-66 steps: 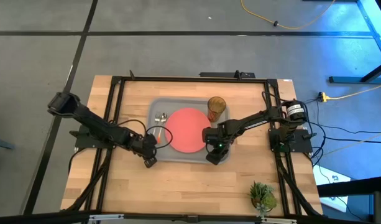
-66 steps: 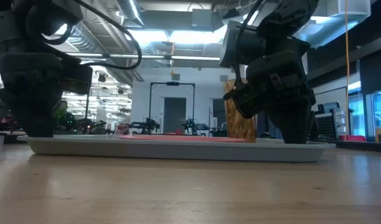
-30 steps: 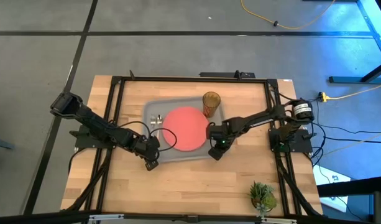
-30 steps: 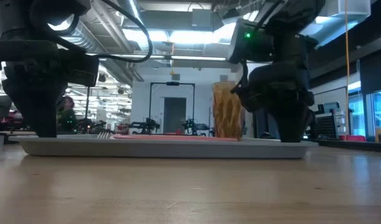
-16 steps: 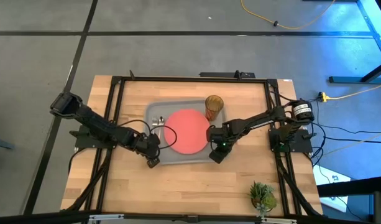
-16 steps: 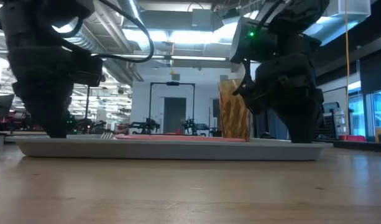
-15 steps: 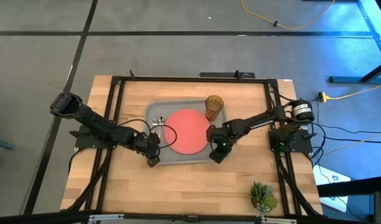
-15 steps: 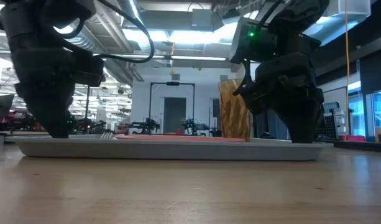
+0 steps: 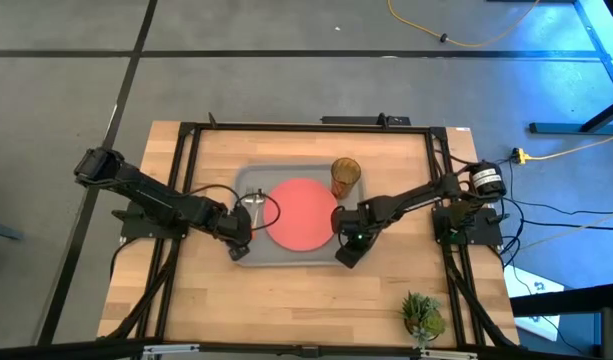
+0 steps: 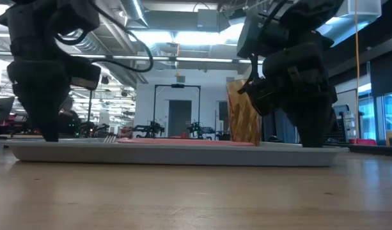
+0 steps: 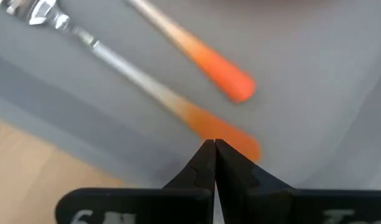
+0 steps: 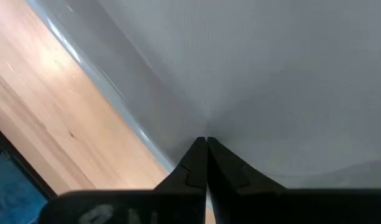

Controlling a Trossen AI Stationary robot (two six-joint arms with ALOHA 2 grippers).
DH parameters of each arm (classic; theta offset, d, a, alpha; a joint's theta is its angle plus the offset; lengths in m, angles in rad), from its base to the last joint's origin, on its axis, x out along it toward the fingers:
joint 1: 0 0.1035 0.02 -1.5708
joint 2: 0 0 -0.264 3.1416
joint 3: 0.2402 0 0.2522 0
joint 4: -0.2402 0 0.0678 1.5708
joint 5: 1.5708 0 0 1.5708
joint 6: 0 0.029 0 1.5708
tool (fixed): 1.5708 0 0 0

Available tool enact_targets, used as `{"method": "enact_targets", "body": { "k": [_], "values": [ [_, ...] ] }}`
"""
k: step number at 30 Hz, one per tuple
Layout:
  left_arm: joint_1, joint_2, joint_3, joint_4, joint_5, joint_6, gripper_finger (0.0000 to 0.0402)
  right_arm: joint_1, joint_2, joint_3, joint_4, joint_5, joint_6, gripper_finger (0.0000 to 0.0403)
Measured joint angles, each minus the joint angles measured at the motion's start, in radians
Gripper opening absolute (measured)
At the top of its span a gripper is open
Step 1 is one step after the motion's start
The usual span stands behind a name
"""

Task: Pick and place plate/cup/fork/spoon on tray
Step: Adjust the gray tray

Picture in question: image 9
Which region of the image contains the yellow floor cable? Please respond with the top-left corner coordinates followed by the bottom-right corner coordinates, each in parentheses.
top-left (386, 0), bottom-right (542, 50)

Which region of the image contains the black furniture block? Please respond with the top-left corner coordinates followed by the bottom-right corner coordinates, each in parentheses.
top-left (509, 282), bottom-right (613, 360)

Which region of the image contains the black metal stand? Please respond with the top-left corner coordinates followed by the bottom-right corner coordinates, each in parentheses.
top-left (528, 0), bottom-right (613, 136)

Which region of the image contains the shiny metal fork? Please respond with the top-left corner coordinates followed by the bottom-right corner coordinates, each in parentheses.
top-left (244, 186), bottom-right (266, 230)

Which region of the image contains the small potted succulent plant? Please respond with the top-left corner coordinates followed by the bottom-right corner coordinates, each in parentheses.
top-left (398, 290), bottom-right (448, 351)

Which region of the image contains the black power cable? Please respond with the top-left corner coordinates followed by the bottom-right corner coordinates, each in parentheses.
top-left (520, 197), bottom-right (613, 232)

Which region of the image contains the cream cable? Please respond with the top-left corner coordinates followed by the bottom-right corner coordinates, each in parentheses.
top-left (515, 207), bottom-right (613, 254)

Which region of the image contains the yellow extension cord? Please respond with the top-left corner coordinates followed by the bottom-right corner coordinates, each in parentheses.
top-left (529, 130), bottom-right (613, 162)

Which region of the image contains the amber ribbed plastic cup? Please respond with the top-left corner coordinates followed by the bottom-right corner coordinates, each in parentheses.
top-left (329, 156), bottom-right (363, 200)

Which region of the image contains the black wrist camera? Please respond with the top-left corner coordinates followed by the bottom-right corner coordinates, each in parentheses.
top-left (228, 243), bottom-right (252, 262)
top-left (334, 234), bottom-right (372, 270)

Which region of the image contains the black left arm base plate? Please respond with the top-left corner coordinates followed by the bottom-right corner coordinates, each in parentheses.
top-left (119, 199), bottom-right (191, 241)

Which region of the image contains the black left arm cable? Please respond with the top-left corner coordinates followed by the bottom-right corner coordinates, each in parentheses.
top-left (185, 183), bottom-right (283, 234)

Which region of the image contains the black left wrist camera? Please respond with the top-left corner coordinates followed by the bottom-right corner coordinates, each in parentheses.
top-left (228, 243), bottom-right (252, 262)

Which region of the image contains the black aluminium table frame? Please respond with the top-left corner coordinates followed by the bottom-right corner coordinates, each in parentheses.
top-left (96, 112), bottom-right (521, 360)

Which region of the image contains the pink round plate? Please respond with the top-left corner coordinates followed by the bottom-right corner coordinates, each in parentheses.
top-left (262, 177), bottom-right (340, 253)

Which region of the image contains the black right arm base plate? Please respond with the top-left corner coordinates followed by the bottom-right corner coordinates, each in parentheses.
top-left (431, 203), bottom-right (506, 247)

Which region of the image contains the white printed sheet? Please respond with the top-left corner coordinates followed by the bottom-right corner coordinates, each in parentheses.
top-left (502, 263), bottom-right (566, 342)

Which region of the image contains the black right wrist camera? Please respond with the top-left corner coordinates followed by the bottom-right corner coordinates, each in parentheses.
top-left (334, 234), bottom-right (372, 270)

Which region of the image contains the grey plastic tray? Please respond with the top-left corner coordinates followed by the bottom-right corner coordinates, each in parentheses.
top-left (233, 163), bottom-right (367, 269)

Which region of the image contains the black mounting bracket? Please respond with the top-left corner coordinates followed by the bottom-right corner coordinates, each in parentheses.
top-left (319, 112), bottom-right (413, 128)

